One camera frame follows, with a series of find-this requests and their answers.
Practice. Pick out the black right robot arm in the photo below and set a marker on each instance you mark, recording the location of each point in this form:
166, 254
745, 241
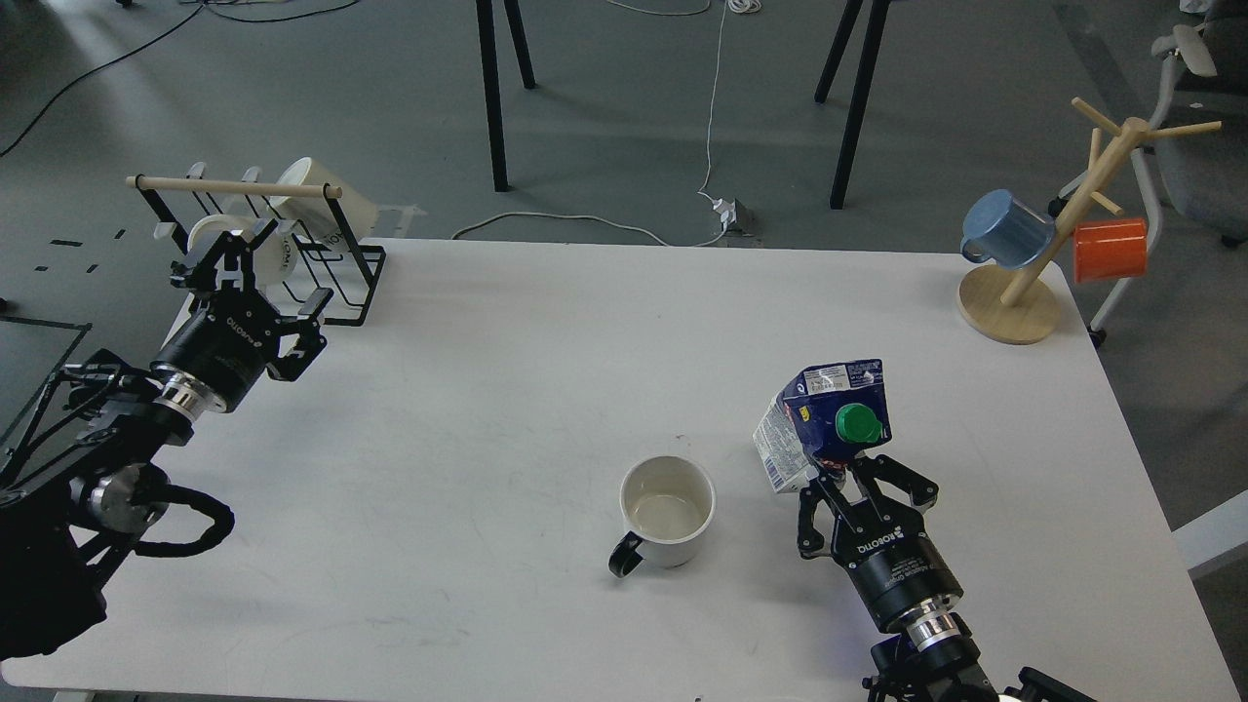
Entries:
934, 657

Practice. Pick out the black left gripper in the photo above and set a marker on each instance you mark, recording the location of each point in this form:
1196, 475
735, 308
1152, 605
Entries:
235, 332

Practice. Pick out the black stand legs right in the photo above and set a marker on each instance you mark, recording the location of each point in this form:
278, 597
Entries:
863, 82

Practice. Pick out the black wire mug rack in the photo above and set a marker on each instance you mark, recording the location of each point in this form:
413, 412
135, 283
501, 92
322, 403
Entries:
353, 277

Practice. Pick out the black stand legs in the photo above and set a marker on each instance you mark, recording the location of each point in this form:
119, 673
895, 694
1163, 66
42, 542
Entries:
492, 91
863, 82

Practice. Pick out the white mug black handle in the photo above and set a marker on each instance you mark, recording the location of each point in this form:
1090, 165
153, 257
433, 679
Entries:
667, 504

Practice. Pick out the blue mug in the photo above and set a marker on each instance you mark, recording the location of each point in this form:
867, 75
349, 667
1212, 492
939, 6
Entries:
1000, 228

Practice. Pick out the white mug lying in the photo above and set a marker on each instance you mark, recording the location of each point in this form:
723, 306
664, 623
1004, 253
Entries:
273, 260
315, 212

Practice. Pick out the blue milk carton green cap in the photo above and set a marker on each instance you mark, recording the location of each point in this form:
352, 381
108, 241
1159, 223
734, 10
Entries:
827, 415

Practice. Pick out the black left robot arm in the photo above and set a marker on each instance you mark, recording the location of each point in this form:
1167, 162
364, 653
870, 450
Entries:
81, 492

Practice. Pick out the white mug lying rear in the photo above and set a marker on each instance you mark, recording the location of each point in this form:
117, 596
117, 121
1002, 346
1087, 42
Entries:
315, 212

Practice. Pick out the white mug lying front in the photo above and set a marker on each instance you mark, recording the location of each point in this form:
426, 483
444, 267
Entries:
273, 260

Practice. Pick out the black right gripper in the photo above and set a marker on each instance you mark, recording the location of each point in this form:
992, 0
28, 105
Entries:
892, 561

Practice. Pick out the orange mug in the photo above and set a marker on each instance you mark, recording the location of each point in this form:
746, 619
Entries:
1110, 249

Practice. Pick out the wooden mug tree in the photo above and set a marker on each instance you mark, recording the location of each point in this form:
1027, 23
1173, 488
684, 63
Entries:
1014, 306

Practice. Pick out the black stand legs left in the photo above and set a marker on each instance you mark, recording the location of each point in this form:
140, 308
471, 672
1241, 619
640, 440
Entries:
492, 91

